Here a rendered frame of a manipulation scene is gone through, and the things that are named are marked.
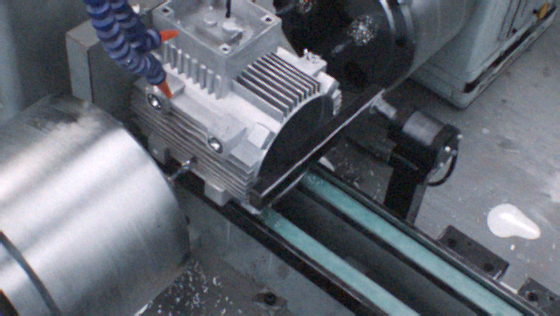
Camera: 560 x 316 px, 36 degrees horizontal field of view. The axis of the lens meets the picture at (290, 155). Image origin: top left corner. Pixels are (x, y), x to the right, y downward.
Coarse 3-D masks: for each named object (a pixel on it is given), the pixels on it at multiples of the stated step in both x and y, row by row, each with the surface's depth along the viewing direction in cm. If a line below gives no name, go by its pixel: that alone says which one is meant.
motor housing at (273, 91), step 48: (144, 96) 106; (192, 96) 104; (240, 96) 101; (288, 96) 100; (336, 96) 109; (192, 144) 104; (240, 144) 101; (288, 144) 115; (240, 192) 103; (288, 192) 113
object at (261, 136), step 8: (160, 56) 104; (320, 72) 105; (320, 80) 105; (328, 80) 104; (328, 88) 104; (256, 128) 98; (264, 128) 98; (248, 136) 98; (256, 136) 98; (264, 136) 97; (272, 136) 99; (256, 144) 98; (264, 144) 98; (248, 208) 107
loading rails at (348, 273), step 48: (144, 144) 116; (192, 192) 115; (336, 192) 115; (192, 240) 119; (240, 240) 114; (288, 240) 108; (336, 240) 118; (384, 240) 110; (432, 240) 110; (288, 288) 112; (336, 288) 105; (384, 288) 116; (432, 288) 109; (480, 288) 107
